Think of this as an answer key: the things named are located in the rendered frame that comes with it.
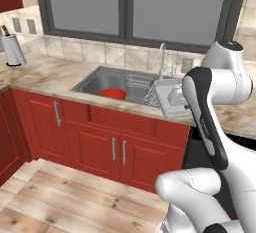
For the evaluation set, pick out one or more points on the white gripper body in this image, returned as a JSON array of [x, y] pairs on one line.
[[176, 96]]

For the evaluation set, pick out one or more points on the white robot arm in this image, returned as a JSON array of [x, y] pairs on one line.
[[206, 190]]

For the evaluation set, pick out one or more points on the grey tupperware container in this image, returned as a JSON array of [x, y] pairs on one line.
[[164, 103]]

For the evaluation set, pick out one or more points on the red bowl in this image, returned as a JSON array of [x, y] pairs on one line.
[[112, 93]]

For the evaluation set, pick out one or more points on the steel sink basin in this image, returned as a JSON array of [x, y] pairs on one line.
[[100, 82]]

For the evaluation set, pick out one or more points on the steel tap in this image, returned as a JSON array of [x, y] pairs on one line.
[[162, 60]]

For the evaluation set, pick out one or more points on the red drawer front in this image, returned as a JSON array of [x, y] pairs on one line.
[[123, 120]]

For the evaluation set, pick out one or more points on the red cupboard door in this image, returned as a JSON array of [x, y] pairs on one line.
[[95, 153], [150, 163], [41, 133]]

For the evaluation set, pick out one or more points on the dark framed window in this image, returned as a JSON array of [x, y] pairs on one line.
[[125, 7]]

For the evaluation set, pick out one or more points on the white paper towel roll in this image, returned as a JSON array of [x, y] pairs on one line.
[[12, 50]]

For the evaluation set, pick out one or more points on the red corner cupboard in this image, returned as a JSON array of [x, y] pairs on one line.
[[10, 137]]

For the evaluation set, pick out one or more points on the grey wall outlet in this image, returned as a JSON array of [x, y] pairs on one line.
[[31, 26], [16, 25], [187, 65]]

